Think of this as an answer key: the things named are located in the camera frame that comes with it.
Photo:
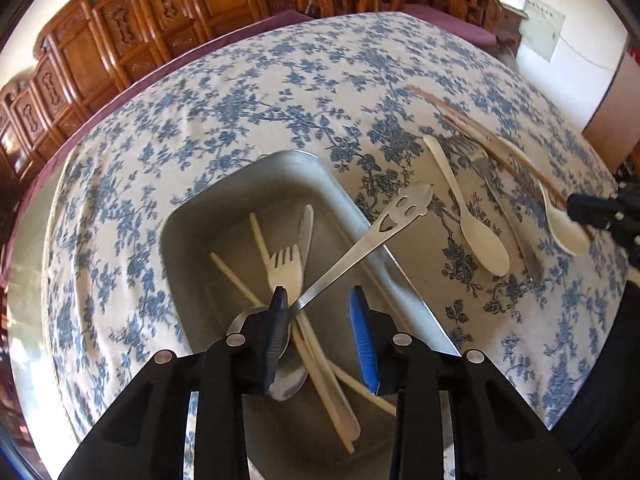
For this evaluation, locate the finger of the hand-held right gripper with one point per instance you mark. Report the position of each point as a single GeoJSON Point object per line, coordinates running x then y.
{"type": "Point", "coordinates": [592, 210]}

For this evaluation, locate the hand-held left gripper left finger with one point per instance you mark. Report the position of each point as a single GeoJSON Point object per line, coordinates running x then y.
{"type": "Point", "coordinates": [277, 330]}

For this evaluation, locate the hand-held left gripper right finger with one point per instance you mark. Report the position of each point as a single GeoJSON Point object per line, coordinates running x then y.
{"type": "Point", "coordinates": [362, 345]}

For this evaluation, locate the white plastic spoon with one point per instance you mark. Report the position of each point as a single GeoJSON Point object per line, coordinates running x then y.
{"type": "Point", "coordinates": [565, 230]}
{"type": "Point", "coordinates": [482, 245]}

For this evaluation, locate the white plastic fork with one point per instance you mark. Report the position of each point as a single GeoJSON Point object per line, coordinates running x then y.
{"type": "Point", "coordinates": [286, 280]}

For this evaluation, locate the pale wooden chopstick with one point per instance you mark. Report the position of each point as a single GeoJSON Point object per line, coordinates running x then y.
{"type": "Point", "coordinates": [260, 245]}
{"type": "Point", "coordinates": [235, 280]}

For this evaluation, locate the metal fork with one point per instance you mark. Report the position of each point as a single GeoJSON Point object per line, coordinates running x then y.
{"type": "Point", "coordinates": [500, 195]}

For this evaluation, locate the metal smiley spoon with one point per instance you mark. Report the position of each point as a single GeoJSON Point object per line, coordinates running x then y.
{"type": "Point", "coordinates": [370, 237]}

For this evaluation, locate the grey metal tin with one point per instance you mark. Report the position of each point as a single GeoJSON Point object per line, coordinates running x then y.
{"type": "Point", "coordinates": [225, 220]}

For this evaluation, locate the brown door panel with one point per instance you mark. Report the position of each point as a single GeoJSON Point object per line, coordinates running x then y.
{"type": "Point", "coordinates": [612, 105]}

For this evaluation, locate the white metal panel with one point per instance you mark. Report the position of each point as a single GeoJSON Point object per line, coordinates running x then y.
{"type": "Point", "coordinates": [542, 25]}

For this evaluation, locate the short purple seat cushion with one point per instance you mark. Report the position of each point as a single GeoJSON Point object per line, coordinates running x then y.
{"type": "Point", "coordinates": [460, 25]}

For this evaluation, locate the blue floral tablecloth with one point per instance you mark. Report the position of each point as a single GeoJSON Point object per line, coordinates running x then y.
{"type": "Point", "coordinates": [250, 95]}

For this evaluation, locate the carved wooden sofa bench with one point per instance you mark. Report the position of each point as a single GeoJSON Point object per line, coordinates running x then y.
{"type": "Point", "coordinates": [150, 20]}

